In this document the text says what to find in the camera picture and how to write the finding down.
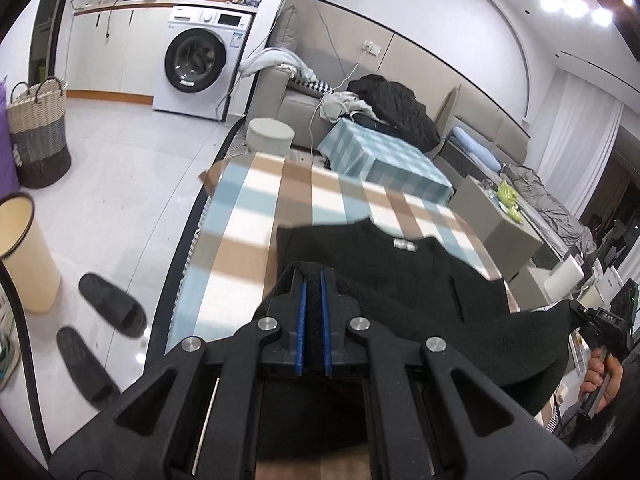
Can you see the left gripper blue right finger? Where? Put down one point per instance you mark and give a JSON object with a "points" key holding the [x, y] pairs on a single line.
{"points": [[340, 351]]}

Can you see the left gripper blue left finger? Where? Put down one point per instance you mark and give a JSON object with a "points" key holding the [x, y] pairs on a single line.
{"points": [[284, 321]]}

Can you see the black knit sweater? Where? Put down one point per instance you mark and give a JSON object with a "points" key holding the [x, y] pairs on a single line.
{"points": [[417, 292]]}

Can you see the light grey clothes pile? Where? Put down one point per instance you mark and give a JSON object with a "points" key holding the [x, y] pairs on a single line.
{"points": [[339, 104]]}

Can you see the person right hand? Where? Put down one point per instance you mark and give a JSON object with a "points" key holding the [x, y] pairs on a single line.
{"points": [[604, 376]]}

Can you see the brown blue checkered tablecloth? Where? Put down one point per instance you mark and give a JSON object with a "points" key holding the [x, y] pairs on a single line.
{"points": [[233, 258]]}

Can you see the beige cabinet box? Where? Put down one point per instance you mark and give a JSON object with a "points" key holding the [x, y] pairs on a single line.
{"points": [[510, 244]]}

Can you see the black slipper far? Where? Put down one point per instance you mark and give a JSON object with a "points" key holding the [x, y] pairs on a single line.
{"points": [[116, 306]]}

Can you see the black slipper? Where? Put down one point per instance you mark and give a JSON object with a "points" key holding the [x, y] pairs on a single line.
{"points": [[116, 306], [86, 372]]}

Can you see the grey crumpled blanket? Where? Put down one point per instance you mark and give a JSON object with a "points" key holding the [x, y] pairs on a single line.
{"points": [[552, 211]]}

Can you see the green toy figure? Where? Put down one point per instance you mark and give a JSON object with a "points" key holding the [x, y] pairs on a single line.
{"points": [[508, 198]]}

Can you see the black slipper near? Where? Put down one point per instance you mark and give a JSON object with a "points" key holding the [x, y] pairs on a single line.
{"points": [[86, 372]]}

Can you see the teal checkered small table cloth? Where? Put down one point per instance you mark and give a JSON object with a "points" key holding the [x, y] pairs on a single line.
{"points": [[367, 155]]}

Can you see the light blue pillow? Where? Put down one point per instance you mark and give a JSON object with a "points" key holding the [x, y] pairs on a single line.
{"points": [[471, 146]]}

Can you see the round white stool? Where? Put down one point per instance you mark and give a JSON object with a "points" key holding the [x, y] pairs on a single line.
{"points": [[267, 135]]}

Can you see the grey sofa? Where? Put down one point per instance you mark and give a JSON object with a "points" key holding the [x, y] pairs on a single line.
{"points": [[333, 41]]}

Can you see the black padded jacket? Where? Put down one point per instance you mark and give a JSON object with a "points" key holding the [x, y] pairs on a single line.
{"points": [[396, 104]]}

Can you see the beige trash bin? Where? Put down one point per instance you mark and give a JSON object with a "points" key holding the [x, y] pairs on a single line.
{"points": [[26, 255]]}

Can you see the white front-load washing machine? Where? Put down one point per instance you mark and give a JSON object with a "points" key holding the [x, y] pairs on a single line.
{"points": [[204, 46]]}

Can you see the purple bag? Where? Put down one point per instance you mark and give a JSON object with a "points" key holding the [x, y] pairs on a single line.
{"points": [[8, 178]]}

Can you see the woven laundry basket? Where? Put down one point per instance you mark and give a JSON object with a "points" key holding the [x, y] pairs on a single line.
{"points": [[36, 119]]}

